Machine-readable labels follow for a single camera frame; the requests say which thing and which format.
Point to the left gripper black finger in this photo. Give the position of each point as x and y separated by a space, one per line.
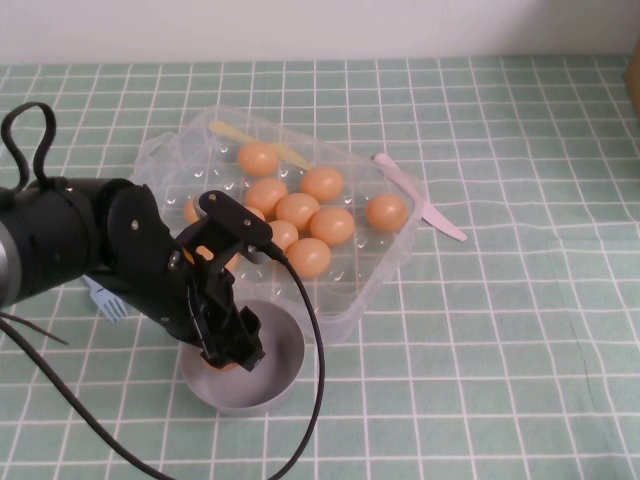
210 357
247 345

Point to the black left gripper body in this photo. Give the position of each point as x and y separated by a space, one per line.
185 305

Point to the orange egg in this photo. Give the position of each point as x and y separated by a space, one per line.
257 158
310 257
322 184
297 210
222 367
256 214
386 212
191 212
232 262
266 196
332 226
286 234

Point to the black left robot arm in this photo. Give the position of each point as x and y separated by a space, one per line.
50 240

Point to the clear plastic egg box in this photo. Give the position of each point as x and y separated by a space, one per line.
350 280

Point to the brown cardboard box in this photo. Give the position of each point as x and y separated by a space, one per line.
635 85

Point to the grey round bowl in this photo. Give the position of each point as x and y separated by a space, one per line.
280 360

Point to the light blue plastic fork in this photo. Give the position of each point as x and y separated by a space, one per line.
111 307

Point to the yellow plastic knife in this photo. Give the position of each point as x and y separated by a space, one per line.
225 131

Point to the pink plastic knife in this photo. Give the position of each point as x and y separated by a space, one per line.
442 225

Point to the green checked tablecloth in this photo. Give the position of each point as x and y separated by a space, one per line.
500 350

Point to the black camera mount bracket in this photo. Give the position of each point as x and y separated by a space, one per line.
195 237

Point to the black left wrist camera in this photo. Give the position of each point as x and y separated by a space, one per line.
235 215

